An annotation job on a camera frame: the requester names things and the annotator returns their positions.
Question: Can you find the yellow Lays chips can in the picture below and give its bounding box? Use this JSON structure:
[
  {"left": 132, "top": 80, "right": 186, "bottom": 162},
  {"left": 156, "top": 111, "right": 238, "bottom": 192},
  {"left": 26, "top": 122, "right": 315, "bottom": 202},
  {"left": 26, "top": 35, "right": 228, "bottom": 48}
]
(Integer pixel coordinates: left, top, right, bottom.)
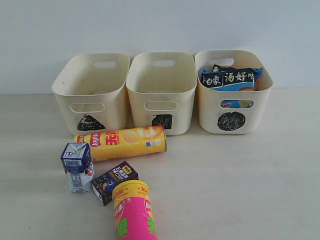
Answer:
[{"left": 74, "top": 125, "right": 167, "bottom": 162}]

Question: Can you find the blue noodle packet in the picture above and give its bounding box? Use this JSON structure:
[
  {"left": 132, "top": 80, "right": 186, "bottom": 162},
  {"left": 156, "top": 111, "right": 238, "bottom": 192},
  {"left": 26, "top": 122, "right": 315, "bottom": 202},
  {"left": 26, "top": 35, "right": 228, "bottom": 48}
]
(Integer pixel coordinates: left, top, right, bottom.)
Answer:
[{"left": 200, "top": 67, "right": 264, "bottom": 110}]

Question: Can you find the cream bin triangle mark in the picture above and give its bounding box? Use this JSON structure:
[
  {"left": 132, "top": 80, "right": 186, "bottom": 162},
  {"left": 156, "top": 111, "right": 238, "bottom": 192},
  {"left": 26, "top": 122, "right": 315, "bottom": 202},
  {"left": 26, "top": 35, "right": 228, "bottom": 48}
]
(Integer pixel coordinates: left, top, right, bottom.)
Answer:
[{"left": 51, "top": 53, "right": 131, "bottom": 135}]

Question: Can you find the purple juice box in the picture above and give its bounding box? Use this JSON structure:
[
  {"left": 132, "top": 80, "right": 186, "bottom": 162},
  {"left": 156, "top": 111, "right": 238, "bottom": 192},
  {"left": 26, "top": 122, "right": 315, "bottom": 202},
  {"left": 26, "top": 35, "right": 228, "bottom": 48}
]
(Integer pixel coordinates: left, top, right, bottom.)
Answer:
[{"left": 91, "top": 161, "right": 139, "bottom": 206}]

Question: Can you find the blue white milk carton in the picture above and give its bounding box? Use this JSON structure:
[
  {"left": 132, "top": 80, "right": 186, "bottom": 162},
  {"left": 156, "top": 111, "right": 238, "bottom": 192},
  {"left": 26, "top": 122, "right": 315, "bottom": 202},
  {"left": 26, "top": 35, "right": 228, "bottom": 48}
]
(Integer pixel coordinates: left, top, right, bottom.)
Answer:
[{"left": 60, "top": 142, "right": 95, "bottom": 193}]

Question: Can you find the cream bin square mark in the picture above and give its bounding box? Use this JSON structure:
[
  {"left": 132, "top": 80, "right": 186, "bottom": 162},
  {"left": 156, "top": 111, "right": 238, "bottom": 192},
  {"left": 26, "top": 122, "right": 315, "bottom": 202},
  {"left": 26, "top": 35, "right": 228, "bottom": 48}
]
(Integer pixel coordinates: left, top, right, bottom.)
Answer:
[{"left": 126, "top": 52, "right": 197, "bottom": 136}]

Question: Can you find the orange noodle packet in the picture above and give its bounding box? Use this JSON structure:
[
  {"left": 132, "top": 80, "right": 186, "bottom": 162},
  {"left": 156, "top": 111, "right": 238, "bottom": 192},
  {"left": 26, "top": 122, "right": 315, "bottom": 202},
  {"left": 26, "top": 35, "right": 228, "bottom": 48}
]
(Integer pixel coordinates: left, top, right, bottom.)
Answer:
[{"left": 212, "top": 64, "right": 235, "bottom": 73}]

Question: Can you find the cream bin circle mark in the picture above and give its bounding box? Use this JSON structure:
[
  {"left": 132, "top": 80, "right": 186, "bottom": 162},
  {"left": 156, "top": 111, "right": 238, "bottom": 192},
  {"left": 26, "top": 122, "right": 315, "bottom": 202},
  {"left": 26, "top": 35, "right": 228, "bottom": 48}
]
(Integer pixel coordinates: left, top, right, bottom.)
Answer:
[{"left": 194, "top": 49, "right": 273, "bottom": 135}]

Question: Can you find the pink Lays chips can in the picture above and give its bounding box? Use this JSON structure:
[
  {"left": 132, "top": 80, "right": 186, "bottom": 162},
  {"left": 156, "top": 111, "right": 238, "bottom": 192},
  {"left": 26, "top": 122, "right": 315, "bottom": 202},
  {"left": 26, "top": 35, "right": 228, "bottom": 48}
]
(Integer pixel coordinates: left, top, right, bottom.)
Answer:
[{"left": 112, "top": 180, "right": 158, "bottom": 240}]

